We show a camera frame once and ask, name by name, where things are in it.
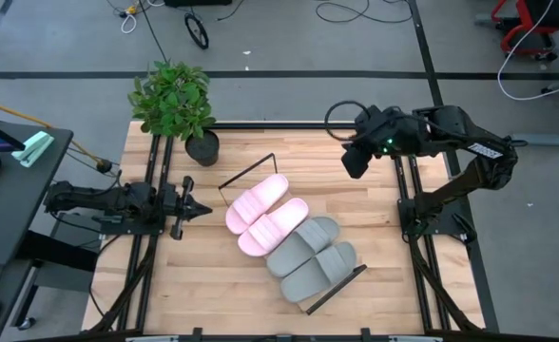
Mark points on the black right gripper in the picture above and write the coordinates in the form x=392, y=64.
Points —
x=381, y=133

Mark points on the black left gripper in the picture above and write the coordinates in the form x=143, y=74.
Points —
x=182, y=206

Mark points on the pink rubber slide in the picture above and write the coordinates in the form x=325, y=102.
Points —
x=256, y=202
x=272, y=227

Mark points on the grey rubber slide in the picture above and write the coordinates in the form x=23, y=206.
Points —
x=301, y=247
x=317, y=273

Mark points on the wooden shelf with black frame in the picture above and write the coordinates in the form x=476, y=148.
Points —
x=336, y=290

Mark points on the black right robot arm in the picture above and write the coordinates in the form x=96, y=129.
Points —
x=469, y=138

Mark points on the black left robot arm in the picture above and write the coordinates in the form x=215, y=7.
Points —
x=99, y=199

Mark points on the potted green plant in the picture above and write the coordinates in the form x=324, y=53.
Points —
x=172, y=97

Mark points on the black spoked wheel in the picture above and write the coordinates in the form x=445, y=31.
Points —
x=206, y=45

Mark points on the mint green stapler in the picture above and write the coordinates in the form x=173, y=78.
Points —
x=34, y=147

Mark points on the black side desk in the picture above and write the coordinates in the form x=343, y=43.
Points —
x=13, y=204

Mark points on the grey desk foot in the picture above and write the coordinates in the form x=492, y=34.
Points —
x=545, y=139

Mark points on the black floor box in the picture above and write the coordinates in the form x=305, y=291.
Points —
x=194, y=2

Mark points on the red and black cart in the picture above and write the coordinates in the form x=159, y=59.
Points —
x=548, y=14

